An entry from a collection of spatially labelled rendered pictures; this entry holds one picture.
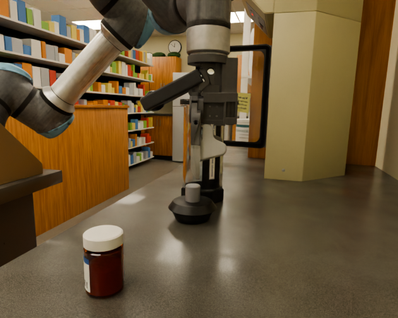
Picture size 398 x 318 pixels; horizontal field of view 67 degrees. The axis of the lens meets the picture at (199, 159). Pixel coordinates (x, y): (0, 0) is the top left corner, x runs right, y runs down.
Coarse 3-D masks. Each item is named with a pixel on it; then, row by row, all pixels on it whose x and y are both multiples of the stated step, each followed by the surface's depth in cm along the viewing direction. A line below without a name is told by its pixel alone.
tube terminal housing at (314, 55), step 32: (288, 0) 82; (320, 0) 81; (352, 0) 87; (288, 32) 83; (320, 32) 82; (352, 32) 89; (288, 64) 84; (320, 64) 84; (352, 64) 91; (288, 96) 86; (320, 96) 87; (352, 96) 94; (288, 128) 87; (320, 128) 89; (288, 160) 89; (320, 160) 91
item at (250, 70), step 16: (240, 64) 119; (256, 64) 116; (240, 80) 119; (256, 80) 117; (240, 96) 120; (256, 96) 118; (240, 112) 121; (256, 112) 119; (224, 128) 125; (240, 128) 122; (256, 128) 120
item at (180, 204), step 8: (192, 184) 57; (192, 192) 55; (176, 200) 57; (184, 200) 57; (192, 200) 56; (200, 200) 57; (208, 200) 57; (176, 208) 54; (184, 208) 53; (192, 208) 53; (200, 208) 53; (208, 208) 54; (216, 208) 56; (176, 216) 55; (184, 216) 54; (192, 216) 53; (200, 216) 54; (208, 216) 55; (192, 224) 54
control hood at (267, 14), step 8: (248, 0) 89; (256, 0) 84; (264, 0) 83; (272, 0) 83; (256, 8) 88; (264, 8) 84; (272, 8) 83; (264, 16) 88; (272, 16) 86; (256, 24) 113; (272, 24) 94; (264, 32) 113; (272, 32) 105
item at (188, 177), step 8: (184, 104) 63; (184, 112) 65; (184, 120) 66; (184, 128) 66; (184, 136) 66; (184, 144) 66; (184, 152) 67; (184, 160) 67; (184, 168) 67; (200, 168) 65; (184, 176) 67; (192, 176) 66; (200, 176) 65; (184, 184) 68; (200, 184) 65
